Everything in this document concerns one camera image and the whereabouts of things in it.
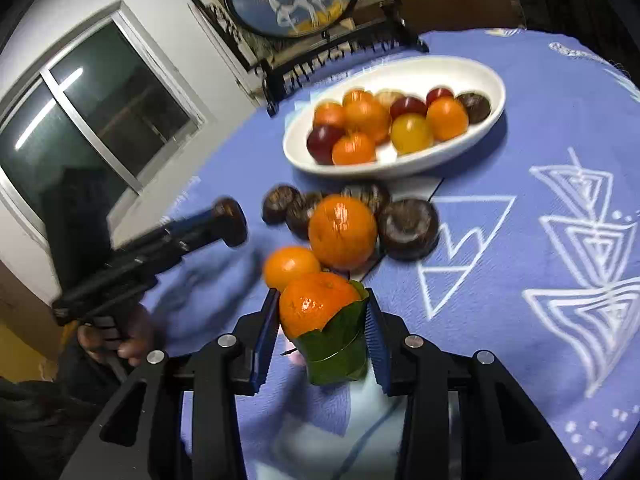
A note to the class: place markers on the window with white frame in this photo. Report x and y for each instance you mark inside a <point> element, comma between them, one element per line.
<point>90,125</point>

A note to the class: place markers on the tangerine with green leaf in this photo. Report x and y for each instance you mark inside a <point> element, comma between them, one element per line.
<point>320,312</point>

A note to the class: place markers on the dark red plum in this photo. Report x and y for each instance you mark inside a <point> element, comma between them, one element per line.
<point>324,143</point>
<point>440,95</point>
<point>407,106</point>

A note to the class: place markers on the small orange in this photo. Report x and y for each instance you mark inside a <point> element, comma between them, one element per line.
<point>291,267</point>
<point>356,96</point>
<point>368,119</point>
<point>329,114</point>
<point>353,149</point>

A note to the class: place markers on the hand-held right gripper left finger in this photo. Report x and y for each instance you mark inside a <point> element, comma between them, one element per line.
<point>265,345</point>

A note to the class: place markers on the large tangerine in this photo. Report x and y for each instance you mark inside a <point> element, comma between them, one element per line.
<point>342,232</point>

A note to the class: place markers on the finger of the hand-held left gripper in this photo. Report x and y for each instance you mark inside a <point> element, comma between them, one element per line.
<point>190,247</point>
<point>175,227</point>

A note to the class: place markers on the white oval plate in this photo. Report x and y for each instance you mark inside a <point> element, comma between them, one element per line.
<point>450,155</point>

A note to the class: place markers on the dark brown mangosteen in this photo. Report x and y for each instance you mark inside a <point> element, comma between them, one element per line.
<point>279,203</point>
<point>230,221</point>
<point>475,106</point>
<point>302,217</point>
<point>409,228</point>
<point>367,194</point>

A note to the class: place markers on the person's left hand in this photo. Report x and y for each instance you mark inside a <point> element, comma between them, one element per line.
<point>132,337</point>

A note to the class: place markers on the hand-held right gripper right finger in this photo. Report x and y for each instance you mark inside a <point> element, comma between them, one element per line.
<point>377,345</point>

